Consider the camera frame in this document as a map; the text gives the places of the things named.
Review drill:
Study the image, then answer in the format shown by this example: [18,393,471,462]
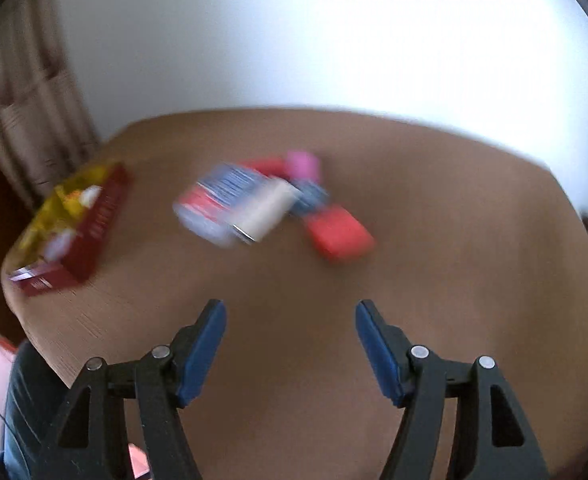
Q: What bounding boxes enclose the blue patterned keychain pouch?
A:
[291,180,330,217]

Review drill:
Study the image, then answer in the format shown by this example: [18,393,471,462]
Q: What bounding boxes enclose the red gold tin box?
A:
[5,162,131,297]

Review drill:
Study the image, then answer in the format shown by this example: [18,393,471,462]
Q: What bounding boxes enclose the pink wooden block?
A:
[284,151,322,183]

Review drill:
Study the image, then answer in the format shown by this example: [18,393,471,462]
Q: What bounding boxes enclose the red rounded case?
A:
[303,205,375,262]

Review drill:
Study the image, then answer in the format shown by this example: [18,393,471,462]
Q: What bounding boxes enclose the person's blue jeans leg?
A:
[0,340,68,479]

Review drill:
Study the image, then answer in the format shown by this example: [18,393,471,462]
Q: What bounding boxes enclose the beige patterned curtain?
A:
[0,0,100,209]

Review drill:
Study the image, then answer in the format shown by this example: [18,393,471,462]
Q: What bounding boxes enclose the red wooden block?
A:
[241,156,287,179]

